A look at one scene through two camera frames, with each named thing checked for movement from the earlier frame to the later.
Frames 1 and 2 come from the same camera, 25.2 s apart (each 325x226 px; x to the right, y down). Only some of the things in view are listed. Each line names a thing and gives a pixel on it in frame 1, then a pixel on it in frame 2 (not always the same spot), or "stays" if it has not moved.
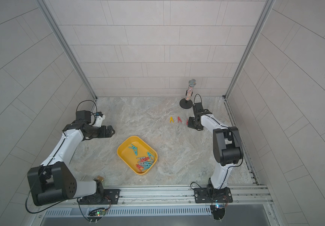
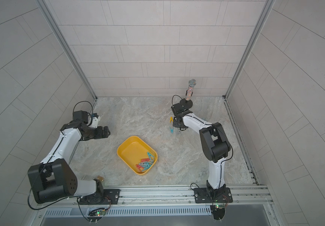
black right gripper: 190,124 → 175,123
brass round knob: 100,178 stays
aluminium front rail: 247,197 stays
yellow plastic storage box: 137,154 stays
